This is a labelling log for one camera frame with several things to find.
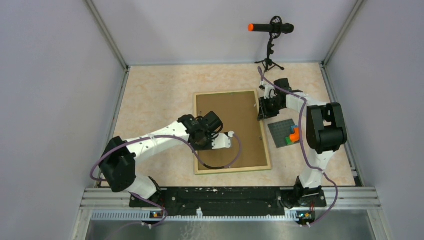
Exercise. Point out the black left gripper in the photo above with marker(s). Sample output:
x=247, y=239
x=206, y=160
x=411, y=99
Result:
x=209, y=146

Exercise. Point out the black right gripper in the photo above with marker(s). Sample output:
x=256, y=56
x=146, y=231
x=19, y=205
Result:
x=263, y=112

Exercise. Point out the green wooden picture frame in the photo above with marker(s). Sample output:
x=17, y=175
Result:
x=266, y=139

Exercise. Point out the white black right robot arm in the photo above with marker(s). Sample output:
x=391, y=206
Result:
x=325, y=132

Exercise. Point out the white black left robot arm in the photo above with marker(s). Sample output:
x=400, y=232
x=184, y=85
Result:
x=121, y=157

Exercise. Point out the grey studded baseplate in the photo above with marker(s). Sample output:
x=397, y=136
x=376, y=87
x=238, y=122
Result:
x=279, y=131

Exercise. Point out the blue small brick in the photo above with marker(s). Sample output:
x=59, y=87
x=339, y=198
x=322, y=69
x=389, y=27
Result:
x=292, y=128

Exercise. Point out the green small brick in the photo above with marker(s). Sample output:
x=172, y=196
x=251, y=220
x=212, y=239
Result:
x=288, y=141

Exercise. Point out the orange curved brick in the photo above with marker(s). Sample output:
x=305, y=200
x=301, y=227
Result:
x=295, y=136

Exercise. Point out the black tripod stand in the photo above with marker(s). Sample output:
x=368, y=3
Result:
x=268, y=63

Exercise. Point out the black microphone orange tip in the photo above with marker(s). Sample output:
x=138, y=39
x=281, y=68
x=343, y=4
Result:
x=272, y=28

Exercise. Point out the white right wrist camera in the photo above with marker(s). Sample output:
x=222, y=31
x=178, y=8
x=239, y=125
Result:
x=269, y=91

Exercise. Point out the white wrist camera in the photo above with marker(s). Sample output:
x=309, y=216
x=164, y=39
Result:
x=269, y=91
x=223, y=140

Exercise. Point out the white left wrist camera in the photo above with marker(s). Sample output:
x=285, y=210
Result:
x=223, y=140

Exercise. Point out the brown frame backing board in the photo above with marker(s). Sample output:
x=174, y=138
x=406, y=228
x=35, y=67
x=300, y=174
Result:
x=243, y=132

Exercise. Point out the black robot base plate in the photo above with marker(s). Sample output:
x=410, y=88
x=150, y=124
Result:
x=229, y=201

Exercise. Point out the white cable duct strip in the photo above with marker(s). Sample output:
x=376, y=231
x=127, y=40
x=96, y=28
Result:
x=147, y=215

